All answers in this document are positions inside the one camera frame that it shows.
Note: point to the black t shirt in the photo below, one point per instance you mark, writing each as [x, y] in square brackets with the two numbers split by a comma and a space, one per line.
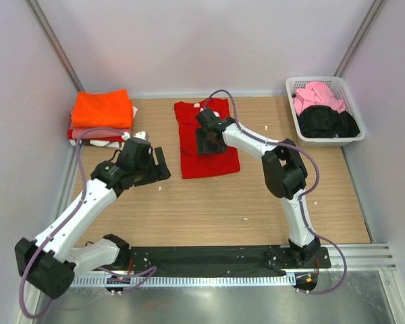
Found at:
[319, 121]

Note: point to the slotted white cable duct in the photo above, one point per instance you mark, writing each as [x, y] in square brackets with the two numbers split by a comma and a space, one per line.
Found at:
[103, 280]

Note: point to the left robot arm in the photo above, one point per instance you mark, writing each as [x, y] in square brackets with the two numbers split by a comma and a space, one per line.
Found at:
[50, 262]

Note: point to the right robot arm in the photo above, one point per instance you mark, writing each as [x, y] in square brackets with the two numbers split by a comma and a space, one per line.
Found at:
[283, 169]

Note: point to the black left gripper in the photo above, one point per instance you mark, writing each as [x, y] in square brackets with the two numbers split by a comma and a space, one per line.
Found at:
[163, 171]

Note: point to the aluminium rail frame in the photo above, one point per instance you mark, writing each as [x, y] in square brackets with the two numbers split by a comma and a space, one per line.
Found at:
[210, 212]

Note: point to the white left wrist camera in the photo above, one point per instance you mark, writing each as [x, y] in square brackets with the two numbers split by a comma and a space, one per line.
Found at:
[141, 135]

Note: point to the white plastic laundry basket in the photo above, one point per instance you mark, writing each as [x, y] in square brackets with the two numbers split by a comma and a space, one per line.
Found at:
[340, 91]

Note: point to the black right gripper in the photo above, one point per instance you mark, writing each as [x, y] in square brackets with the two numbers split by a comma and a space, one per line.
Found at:
[202, 147]

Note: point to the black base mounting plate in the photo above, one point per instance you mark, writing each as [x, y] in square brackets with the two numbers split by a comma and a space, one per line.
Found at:
[217, 261]

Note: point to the folded red white t shirt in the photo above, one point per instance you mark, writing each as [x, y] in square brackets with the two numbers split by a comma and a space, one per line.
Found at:
[115, 142]

